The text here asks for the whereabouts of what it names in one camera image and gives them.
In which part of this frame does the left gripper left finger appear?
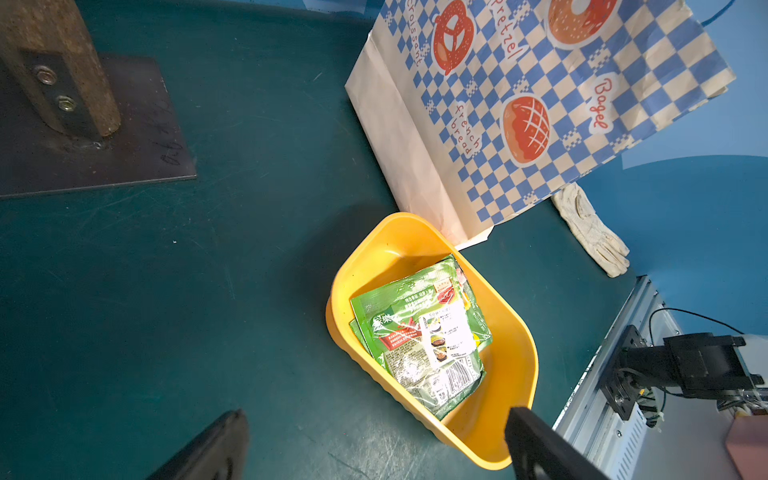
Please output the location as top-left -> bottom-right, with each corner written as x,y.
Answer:
147,409 -> 250,480

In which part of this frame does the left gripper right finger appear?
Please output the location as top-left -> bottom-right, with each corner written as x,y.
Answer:
505,407 -> 608,480

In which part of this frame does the green condiment packet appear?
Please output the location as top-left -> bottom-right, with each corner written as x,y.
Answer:
350,255 -> 493,420
349,319 -> 387,369

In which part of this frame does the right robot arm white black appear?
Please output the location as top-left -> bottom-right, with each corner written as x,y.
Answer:
598,325 -> 767,420

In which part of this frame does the yellow plastic tray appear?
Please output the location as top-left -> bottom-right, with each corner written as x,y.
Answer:
326,213 -> 539,470

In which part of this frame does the beige fabric glove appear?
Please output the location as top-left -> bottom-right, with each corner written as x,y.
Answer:
551,183 -> 630,278

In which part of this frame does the aluminium front rail frame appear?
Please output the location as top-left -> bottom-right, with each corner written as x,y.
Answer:
554,276 -> 681,479

